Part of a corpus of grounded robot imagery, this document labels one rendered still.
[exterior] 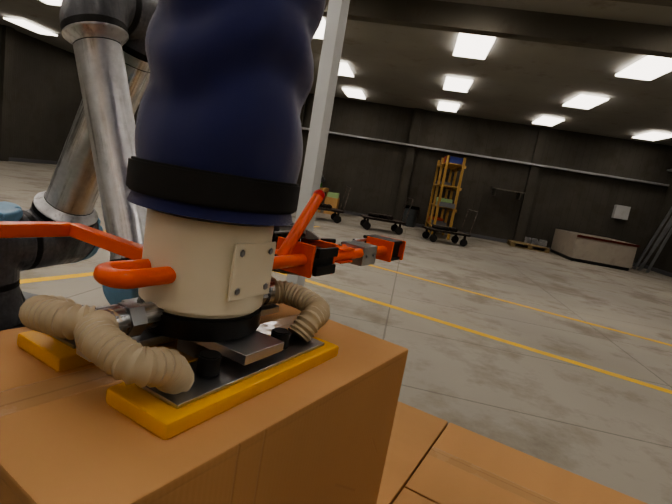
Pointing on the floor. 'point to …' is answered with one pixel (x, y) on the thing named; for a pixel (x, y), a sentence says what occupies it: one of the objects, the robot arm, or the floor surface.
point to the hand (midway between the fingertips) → (312, 254)
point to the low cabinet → (594, 249)
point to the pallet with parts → (531, 244)
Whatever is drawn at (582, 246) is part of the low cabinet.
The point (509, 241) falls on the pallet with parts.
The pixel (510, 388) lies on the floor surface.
